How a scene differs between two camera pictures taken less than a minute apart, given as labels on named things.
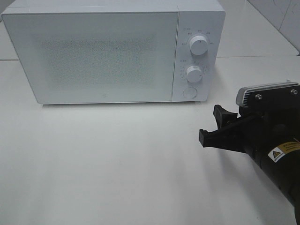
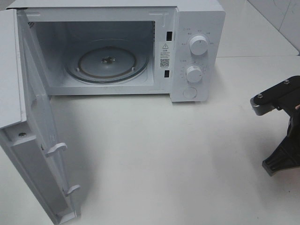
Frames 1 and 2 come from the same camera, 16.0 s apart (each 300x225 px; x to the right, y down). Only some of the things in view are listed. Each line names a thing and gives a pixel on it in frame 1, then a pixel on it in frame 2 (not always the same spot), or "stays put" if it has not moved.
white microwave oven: x=81 y=51 stays put
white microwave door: x=97 y=57 -> x=26 y=128
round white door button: x=190 y=93 stays put
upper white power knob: x=198 y=45 stays put
